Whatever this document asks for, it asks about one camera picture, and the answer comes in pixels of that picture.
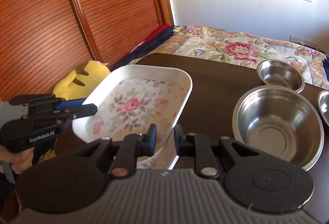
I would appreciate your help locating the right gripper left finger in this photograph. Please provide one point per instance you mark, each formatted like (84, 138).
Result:
(127, 151)

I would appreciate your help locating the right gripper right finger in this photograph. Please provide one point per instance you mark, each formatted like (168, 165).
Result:
(199, 148)

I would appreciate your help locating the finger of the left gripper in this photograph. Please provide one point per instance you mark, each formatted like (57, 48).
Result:
(69, 103)
(81, 111)

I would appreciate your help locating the white floral rectangular plate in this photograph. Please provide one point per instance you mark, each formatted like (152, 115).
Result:
(133, 97)

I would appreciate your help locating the large steel bowl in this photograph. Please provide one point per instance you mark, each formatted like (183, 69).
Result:
(280, 122)

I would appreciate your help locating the deep small steel bowl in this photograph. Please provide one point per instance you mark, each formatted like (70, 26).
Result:
(279, 73)

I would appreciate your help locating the shallow small steel bowl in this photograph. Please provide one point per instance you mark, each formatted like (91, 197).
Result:
(323, 104)

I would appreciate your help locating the person's left hand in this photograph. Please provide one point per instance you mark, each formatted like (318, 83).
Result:
(19, 161)

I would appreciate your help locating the yellow plush toy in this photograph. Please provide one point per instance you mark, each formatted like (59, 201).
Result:
(82, 81)

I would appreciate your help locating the wooden louvered wardrobe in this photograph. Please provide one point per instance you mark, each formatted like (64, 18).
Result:
(43, 40)

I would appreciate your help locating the floral bed blanket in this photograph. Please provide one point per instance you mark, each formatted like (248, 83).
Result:
(246, 50)

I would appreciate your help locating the navy blue bed sheet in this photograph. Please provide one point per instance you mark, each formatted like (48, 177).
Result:
(146, 48)

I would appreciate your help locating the red folded cloth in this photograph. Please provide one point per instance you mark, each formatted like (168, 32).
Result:
(155, 33)

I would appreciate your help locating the lower wall socket strip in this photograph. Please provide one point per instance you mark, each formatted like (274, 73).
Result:
(301, 41)

